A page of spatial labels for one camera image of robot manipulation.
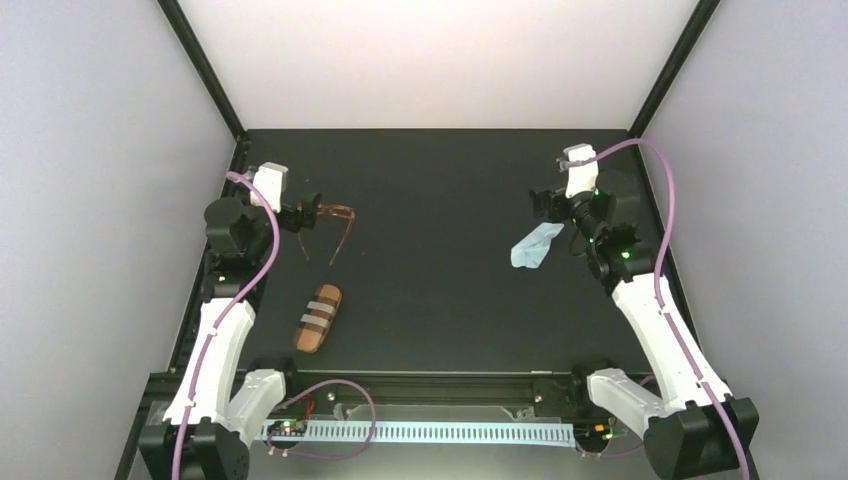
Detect right rear frame post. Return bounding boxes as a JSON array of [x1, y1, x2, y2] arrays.
[[628, 0, 721, 138]]

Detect brown plaid glasses case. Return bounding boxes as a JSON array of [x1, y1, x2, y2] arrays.
[[293, 284, 343, 353]]

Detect black aluminium frame rail front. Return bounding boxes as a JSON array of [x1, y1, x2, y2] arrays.
[[148, 370, 654, 407]]

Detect frame post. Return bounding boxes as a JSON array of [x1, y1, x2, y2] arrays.
[[157, 0, 246, 142], [628, 0, 721, 138]]

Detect left rear frame post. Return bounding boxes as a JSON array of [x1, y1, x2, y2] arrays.
[[157, 0, 246, 142]]

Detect pink transparent sunglasses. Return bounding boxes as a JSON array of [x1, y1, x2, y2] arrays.
[[317, 203, 357, 267]]

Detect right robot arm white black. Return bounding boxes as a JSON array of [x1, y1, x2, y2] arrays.
[[529, 171, 759, 479]]

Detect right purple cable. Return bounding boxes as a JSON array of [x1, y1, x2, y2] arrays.
[[559, 137, 752, 480]]

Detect light blue cleaning cloth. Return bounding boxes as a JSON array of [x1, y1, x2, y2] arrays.
[[510, 222, 564, 269]]

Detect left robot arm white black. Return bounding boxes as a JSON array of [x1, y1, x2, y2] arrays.
[[139, 193, 321, 479]]

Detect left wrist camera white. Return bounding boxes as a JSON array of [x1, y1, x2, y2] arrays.
[[252, 162, 289, 214]]

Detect white slotted cable duct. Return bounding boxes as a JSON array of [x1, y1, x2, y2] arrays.
[[256, 420, 576, 448]]

